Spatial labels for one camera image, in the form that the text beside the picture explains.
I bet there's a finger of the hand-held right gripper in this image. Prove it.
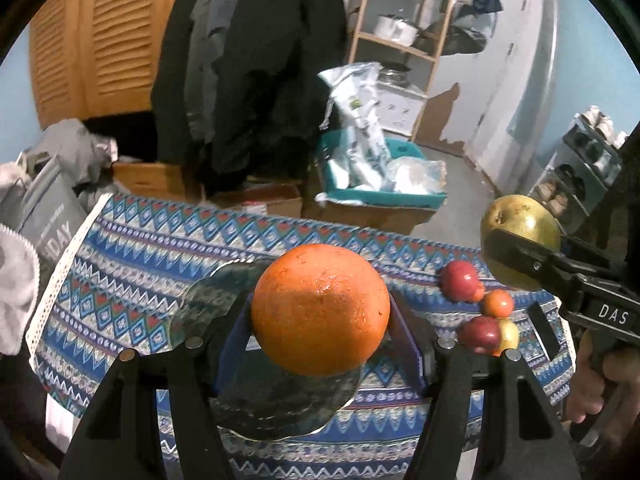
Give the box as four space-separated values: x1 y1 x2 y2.
481 228 589 312
559 236 627 274

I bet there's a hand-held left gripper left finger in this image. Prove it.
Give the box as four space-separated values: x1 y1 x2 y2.
59 291 257 480

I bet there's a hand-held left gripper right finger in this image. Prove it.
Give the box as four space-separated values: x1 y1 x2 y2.
386 291 584 480

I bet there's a yellow green apple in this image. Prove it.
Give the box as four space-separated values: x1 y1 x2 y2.
480 194 562 292

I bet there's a yellow red apple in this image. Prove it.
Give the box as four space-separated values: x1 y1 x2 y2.
492 317 521 357

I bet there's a dark glass plate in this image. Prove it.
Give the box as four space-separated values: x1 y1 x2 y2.
170 259 364 442

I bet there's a large orange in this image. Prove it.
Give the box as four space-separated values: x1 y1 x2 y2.
250 244 392 377

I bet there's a person's right hand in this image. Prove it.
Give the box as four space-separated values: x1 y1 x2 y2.
564 336 640 424

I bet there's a small tangerine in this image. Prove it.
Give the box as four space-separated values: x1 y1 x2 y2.
480 290 515 319

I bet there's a black rectangular object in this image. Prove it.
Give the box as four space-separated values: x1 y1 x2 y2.
526 301 562 362

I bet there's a shoe rack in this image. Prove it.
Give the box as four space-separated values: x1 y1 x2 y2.
527 105 629 232

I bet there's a blue patterned tablecloth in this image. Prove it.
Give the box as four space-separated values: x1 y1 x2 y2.
25 192 577 480

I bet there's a large cardboard box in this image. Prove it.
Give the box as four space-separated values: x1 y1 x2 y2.
314 199 437 237

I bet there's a clear plastic bag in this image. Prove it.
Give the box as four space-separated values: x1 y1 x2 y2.
387 157 447 195

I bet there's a flat cardboard box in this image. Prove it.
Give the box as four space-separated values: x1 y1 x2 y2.
214 182 304 219

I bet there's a teal plastic bin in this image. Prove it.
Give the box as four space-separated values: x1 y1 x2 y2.
315 129 449 209

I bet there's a wooden crate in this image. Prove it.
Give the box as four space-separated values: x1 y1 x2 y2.
112 160 202 202

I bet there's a white storage box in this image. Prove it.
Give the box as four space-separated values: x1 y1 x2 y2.
375 85 427 137

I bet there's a grey refrigerator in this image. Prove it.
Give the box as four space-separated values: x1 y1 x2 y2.
506 0 562 152

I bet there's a white printed sack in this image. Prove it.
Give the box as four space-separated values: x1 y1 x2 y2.
317 62 392 192

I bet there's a white knit cloth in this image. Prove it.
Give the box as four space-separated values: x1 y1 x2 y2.
0 225 41 357

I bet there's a grey printed tote bag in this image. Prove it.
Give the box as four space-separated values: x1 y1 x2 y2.
0 154 92 267

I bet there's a small metal pot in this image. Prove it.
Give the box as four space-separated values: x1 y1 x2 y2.
377 62 414 89

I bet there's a dark hanging cloth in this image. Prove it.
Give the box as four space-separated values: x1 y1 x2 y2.
450 0 504 57

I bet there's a wooden shelf rack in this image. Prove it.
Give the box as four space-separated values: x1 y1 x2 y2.
346 0 462 144

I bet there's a grey clothing pile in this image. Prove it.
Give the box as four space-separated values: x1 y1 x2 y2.
30 119 119 197

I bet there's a black hanging jacket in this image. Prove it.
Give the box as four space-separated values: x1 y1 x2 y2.
150 0 351 197

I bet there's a grey hanging jacket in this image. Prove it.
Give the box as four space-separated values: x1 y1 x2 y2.
186 0 253 113

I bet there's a wooden louvered cabinet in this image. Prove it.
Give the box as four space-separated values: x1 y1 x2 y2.
27 0 187 129

